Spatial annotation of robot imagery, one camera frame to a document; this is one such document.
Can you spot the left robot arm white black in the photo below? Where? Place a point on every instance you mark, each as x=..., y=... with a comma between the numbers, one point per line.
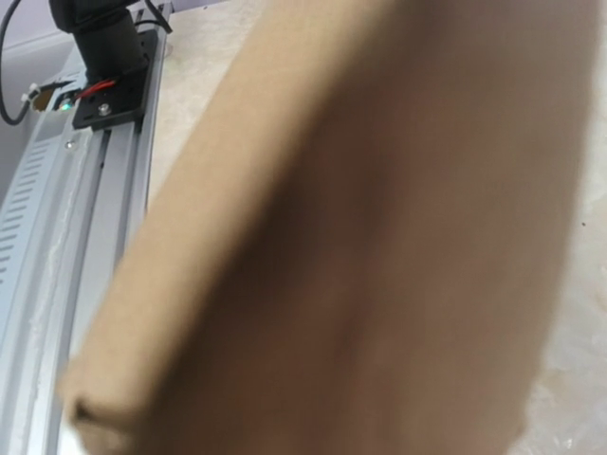
x=104, y=33

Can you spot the front aluminium frame rail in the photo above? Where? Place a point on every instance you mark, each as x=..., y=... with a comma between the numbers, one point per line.
x=76, y=199

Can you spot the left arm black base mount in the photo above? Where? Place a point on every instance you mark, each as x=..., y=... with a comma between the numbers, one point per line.
x=124, y=101

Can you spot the brown cardboard box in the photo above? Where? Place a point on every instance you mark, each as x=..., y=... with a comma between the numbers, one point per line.
x=360, y=248

